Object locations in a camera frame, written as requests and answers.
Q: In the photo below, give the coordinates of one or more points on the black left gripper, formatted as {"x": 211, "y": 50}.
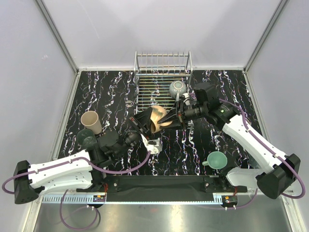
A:
{"x": 144, "y": 117}

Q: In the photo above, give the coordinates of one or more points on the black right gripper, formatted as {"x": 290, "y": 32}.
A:
{"x": 173, "y": 116}

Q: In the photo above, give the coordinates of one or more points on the tan round ceramic mug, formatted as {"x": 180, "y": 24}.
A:
{"x": 158, "y": 112}

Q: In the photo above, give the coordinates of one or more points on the grey speckled ceramic mug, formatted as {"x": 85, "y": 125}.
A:
{"x": 177, "y": 89}

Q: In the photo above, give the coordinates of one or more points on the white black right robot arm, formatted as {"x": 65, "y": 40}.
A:
{"x": 276, "y": 172}

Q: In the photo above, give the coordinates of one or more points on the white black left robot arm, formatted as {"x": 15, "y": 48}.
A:
{"x": 85, "y": 169}

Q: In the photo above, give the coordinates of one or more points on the beige tall tumbler cup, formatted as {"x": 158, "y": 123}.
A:
{"x": 90, "y": 120}

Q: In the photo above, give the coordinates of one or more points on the mint green mug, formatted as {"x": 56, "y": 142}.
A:
{"x": 216, "y": 160}

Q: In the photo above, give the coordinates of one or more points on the dark green glass cup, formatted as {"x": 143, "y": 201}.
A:
{"x": 86, "y": 139}

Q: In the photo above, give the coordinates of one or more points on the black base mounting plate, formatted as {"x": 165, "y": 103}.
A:
{"x": 204, "y": 183}

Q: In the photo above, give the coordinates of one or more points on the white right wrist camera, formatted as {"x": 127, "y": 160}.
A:
{"x": 186, "y": 98}

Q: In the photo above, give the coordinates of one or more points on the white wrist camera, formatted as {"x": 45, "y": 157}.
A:
{"x": 152, "y": 146}
{"x": 186, "y": 98}

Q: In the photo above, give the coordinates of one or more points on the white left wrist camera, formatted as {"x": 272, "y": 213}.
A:
{"x": 152, "y": 146}

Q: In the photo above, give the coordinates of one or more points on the silver wire dish rack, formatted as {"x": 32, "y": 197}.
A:
{"x": 154, "y": 72}

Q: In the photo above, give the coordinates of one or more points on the aluminium slotted rail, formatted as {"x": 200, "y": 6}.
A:
{"x": 114, "y": 198}

